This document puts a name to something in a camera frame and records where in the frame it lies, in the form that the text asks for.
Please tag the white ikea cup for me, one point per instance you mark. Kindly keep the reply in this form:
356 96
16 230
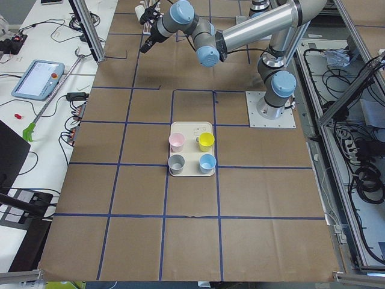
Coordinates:
139 11

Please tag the yellow cup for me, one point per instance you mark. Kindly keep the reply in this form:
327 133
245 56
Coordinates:
206 141

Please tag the cream plastic tray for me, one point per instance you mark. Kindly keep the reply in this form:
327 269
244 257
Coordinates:
191 151

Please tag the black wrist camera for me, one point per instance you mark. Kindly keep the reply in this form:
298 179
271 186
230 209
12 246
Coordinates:
150 14

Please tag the grabber reaching tool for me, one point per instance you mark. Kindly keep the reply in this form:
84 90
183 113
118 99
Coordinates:
27 132

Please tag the grey cup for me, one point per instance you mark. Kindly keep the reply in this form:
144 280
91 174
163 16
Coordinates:
176 164

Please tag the light blue cup front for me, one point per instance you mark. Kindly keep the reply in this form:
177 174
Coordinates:
207 163

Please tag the white wire cup rack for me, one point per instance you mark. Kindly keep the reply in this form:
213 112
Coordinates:
148 25

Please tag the aluminium frame post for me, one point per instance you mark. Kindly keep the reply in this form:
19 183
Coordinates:
82 14

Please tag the blue teach pendant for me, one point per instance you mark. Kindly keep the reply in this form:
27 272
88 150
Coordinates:
39 80

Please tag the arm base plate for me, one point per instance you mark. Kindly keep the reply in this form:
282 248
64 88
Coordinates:
260 115

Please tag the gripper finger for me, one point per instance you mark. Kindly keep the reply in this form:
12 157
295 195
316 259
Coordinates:
148 44

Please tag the pink cup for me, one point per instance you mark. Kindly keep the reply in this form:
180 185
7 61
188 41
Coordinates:
176 141

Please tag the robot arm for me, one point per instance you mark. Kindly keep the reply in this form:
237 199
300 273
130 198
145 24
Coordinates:
283 25
259 6

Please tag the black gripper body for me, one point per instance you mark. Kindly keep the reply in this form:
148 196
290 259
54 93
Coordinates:
154 35

